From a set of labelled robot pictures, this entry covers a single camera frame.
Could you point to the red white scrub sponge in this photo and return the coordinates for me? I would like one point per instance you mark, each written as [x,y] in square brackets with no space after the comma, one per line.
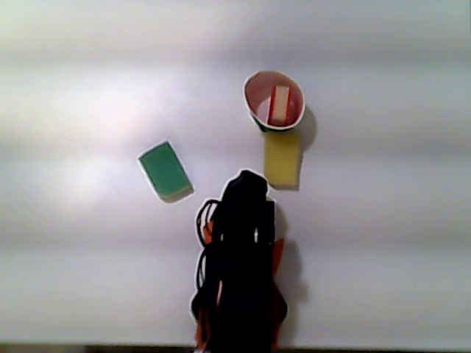
[281,104]

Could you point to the yellow sponge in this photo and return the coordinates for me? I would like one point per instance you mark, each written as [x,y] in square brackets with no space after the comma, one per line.
[281,162]

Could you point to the white paper cup green tape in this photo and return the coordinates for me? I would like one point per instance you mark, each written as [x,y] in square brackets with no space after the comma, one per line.
[254,95]

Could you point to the green white scrub sponge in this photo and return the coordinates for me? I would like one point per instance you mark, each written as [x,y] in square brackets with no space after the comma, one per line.
[163,169]

